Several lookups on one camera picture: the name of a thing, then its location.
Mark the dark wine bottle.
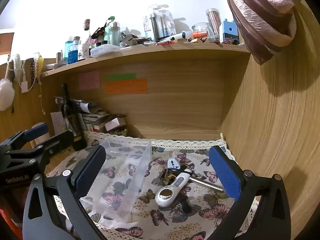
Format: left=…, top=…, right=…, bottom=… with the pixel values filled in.
left=61, top=84, right=87, bottom=151

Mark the brass ornament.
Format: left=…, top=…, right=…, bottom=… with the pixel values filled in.
left=160, top=170, right=175, bottom=184

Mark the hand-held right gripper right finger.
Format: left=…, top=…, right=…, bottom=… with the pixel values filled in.
left=209, top=145, right=292, bottom=240

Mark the tall clear canister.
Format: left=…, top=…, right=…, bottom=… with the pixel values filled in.
left=206, top=9, right=222, bottom=42

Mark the blue glass bottle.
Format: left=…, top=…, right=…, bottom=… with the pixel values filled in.
left=64, top=41, right=79, bottom=64

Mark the clear plastic box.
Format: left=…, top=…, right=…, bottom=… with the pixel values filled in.
left=80, top=137, right=152, bottom=224

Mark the round glass jar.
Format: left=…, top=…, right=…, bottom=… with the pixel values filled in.
left=192, top=23, right=209, bottom=41

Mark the teal bottle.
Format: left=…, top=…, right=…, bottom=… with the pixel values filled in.
left=107, top=16, right=121, bottom=47

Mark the butterfly print lace cloth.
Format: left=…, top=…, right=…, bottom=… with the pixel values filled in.
left=46, top=130, right=260, bottom=240

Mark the wooden shelf board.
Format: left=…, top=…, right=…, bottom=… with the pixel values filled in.
left=40, top=42, right=251, bottom=78

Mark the white mug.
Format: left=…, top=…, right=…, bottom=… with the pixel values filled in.
left=78, top=43, right=91, bottom=60

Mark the pink sticky note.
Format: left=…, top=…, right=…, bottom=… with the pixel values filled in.
left=79, top=71, right=100, bottom=90

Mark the lace ribbon bundle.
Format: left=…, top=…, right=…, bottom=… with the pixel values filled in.
left=24, top=54, right=45, bottom=82

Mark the brown pink hanging cloth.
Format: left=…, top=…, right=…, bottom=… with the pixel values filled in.
left=226, top=0, right=303, bottom=65

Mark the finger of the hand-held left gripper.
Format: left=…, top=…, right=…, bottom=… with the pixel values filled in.
left=0, top=122, right=49, bottom=155
left=30, top=130, right=75, bottom=174

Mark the small white pink box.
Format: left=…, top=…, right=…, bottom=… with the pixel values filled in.
left=104, top=117, right=127, bottom=131

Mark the stack of papers and booklets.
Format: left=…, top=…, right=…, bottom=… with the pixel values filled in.
left=54, top=96, right=113, bottom=133

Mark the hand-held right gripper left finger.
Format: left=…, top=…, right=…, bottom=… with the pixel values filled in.
left=22, top=144, right=107, bottom=240

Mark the white fluffy pom-pom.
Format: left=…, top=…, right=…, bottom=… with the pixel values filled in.
left=0, top=78, right=15, bottom=111

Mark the white orange marker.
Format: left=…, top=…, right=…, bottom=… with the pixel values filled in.
left=175, top=31, right=208, bottom=42

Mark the blue cardboard box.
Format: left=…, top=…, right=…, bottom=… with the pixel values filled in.
left=222, top=19, right=238, bottom=43

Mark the white plug adapter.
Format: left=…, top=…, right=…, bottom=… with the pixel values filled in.
left=167, top=156, right=182, bottom=172

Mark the white note paper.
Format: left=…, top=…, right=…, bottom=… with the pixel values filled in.
left=51, top=112, right=67, bottom=135

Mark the clear flat plastic case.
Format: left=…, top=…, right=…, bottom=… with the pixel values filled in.
left=90, top=44, right=121, bottom=57

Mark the container of coins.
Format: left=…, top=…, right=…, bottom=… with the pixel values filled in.
left=106, top=127, right=129, bottom=137

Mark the clear blister pack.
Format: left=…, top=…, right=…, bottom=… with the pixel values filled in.
left=144, top=4, right=176, bottom=42

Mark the metal rod tool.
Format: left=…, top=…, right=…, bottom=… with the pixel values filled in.
left=189, top=176, right=224, bottom=192

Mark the orange sticky note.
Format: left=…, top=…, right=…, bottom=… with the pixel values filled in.
left=105, top=79, right=148, bottom=95

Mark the green sticky note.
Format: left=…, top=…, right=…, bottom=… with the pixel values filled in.
left=106, top=73, right=137, bottom=81

